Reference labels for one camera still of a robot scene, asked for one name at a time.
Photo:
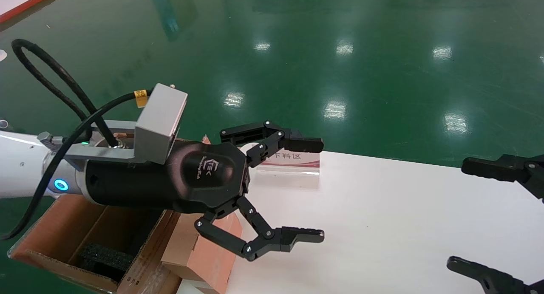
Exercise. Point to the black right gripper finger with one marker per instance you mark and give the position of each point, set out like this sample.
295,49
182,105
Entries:
510,168
493,281

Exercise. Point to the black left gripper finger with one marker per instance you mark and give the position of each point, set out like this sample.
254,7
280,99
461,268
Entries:
293,235

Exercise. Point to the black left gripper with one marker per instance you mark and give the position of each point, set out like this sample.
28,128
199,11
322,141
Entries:
170,183

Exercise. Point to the small cardboard box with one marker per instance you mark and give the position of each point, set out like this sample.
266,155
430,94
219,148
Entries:
212,260

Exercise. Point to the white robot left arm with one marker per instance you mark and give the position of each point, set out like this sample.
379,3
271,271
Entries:
21,162

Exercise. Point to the large open cardboard box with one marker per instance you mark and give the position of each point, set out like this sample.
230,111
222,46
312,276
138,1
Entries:
55,226

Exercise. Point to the acrylic sign with Chinese text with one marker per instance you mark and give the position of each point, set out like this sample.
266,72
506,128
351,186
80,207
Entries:
293,161

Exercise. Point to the black foam insert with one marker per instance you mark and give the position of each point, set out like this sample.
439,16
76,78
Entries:
106,260

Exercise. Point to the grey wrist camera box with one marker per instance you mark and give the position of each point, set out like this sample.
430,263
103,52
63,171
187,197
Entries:
161,120

